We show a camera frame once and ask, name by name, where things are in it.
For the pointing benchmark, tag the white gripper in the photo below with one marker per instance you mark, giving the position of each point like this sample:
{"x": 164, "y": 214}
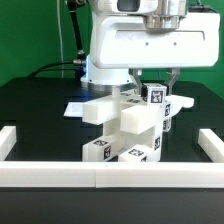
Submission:
{"x": 125, "y": 42}

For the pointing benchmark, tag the white tagged cube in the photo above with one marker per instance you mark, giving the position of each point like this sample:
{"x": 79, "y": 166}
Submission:
{"x": 154, "y": 93}
{"x": 167, "y": 125}

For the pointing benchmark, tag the white chair back frame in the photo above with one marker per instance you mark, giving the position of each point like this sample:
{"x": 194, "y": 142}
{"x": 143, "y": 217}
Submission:
{"x": 134, "y": 114}

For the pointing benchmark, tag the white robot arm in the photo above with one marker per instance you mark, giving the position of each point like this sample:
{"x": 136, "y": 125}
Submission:
{"x": 167, "y": 16}

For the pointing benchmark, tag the white marker sheet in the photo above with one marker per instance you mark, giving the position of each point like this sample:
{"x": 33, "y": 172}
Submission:
{"x": 74, "y": 109}

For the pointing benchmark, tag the white U-shaped barrier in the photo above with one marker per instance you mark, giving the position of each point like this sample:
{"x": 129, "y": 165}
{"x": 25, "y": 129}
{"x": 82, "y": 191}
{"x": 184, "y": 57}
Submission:
{"x": 103, "y": 175}

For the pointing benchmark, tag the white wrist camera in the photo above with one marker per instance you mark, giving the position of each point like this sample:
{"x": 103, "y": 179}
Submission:
{"x": 127, "y": 6}

